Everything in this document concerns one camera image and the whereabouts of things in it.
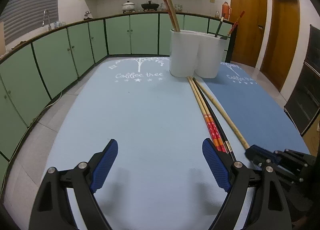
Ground wooden chopstick plain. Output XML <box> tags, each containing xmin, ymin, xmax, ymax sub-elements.
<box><xmin>194</xmin><ymin>79</ymin><xmax>250</xmax><ymax>149</ymax></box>

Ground white cooking pot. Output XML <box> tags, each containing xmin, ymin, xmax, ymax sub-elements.
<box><xmin>122</xmin><ymin>1</ymin><xmax>136</xmax><ymax>13</ymax></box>

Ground black wok on stove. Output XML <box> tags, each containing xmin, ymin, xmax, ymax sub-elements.
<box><xmin>141</xmin><ymin>1</ymin><xmax>159</xmax><ymax>12</ymax></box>

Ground brown wooden door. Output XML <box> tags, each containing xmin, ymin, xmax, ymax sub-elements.
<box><xmin>231</xmin><ymin>0</ymin><xmax>267</xmax><ymax>67</ymax></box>
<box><xmin>260</xmin><ymin>0</ymin><xmax>300</xmax><ymax>91</ymax></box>

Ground wooden chopstick orange red end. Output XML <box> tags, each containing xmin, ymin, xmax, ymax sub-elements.
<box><xmin>191</xmin><ymin>78</ymin><xmax>227</xmax><ymax>153</ymax></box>
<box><xmin>187</xmin><ymin>76</ymin><xmax>225</xmax><ymax>152</ymax></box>

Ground dark blue table mat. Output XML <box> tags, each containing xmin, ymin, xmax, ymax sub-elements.
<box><xmin>201</xmin><ymin>62</ymin><xmax>309</xmax><ymax>154</ymax></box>

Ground light blue table mat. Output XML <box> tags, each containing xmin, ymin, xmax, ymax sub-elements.
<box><xmin>47</xmin><ymin>57</ymin><xmax>226</xmax><ymax>229</ymax></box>

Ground chrome sink faucet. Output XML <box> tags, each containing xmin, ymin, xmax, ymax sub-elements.
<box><xmin>42</xmin><ymin>9</ymin><xmax>52</xmax><ymax>31</ymax></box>

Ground grey window blind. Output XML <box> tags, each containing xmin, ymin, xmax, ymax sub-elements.
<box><xmin>1</xmin><ymin>0</ymin><xmax>59</xmax><ymax>44</ymax></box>

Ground white plastic utensil holder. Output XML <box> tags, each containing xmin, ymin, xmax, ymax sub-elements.
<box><xmin>169</xmin><ymin>30</ymin><xmax>227</xmax><ymax>79</ymax></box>

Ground black oven cabinet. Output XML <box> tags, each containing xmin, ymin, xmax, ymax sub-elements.
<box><xmin>284</xmin><ymin>25</ymin><xmax>319</xmax><ymax>135</ymax></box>

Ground green lower kitchen cabinets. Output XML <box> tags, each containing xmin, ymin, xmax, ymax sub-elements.
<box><xmin>0</xmin><ymin>13</ymin><xmax>237</xmax><ymax>183</ymax></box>

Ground wooden cutting board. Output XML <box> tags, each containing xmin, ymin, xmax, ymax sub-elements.
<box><xmin>0</xmin><ymin>22</ymin><xmax>6</xmax><ymax>56</ymax></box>

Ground black chopstick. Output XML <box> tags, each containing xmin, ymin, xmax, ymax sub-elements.
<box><xmin>215</xmin><ymin>15</ymin><xmax>224</xmax><ymax>38</ymax></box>
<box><xmin>192</xmin><ymin>77</ymin><xmax>237</xmax><ymax>162</ymax></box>

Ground orange thermos flask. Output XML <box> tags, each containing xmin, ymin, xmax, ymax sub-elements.
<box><xmin>221</xmin><ymin>1</ymin><xmax>231</xmax><ymax>20</ymax></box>

